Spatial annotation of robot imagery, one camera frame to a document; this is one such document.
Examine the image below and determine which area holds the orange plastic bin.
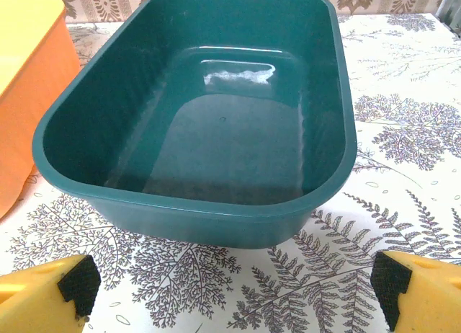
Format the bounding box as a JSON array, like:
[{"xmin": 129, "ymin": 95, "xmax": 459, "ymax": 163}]
[{"xmin": 0, "ymin": 0, "xmax": 82, "ymax": 222}]

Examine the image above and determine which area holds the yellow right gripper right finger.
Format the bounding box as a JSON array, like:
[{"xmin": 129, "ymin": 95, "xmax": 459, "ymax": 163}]
[{"xmin": 370, "ymin": 249, "xmax": 461, "ymax": 333}]

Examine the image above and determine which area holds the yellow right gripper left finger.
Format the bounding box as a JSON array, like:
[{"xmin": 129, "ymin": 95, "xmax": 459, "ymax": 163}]
[{"xmin": 0, "ymin": 254, "xmax": 102, "ymax": 333}]

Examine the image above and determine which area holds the aluminium frame post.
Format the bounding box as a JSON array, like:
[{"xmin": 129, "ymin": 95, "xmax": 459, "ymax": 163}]
[{"xmin": 434, "ymin": 0, "xmax": 461, "ymax": 22}]

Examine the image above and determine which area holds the teal plastic bin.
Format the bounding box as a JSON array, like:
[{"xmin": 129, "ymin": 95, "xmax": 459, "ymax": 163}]
[{"xmin": 32, "ymin": 0, "xmax": 358, "ymax": 250}]

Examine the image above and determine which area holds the floral fern tablecloth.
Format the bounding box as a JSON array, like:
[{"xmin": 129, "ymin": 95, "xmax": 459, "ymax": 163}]
[{"xmin": 0, "ymin": 12, "xmax": 461, "ymax": 333}]

